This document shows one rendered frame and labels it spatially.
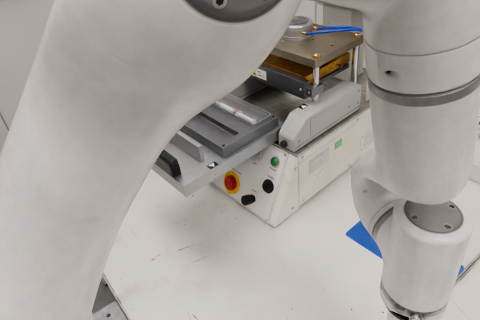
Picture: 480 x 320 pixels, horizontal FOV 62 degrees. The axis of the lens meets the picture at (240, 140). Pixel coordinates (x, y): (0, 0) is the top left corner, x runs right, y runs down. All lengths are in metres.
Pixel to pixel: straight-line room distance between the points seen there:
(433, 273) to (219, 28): 0.41
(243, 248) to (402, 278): 0.49
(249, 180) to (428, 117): 0.72
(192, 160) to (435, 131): 0.59
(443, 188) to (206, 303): 0.60
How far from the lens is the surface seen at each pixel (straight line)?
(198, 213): 1.06
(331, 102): 0.97
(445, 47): 0.32
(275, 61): 1.04
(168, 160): 0.81
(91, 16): 0.18
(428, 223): 0.49
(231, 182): 1.06
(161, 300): 0.92
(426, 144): 0.37
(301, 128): 0.90
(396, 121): 0.36
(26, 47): 2.34
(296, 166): 0.94
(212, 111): 0.97
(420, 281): 0.53
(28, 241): 0.31
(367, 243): 0.98
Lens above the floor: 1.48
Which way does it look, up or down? 35 degrees down
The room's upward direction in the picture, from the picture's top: 7 degrees counter-clockwise
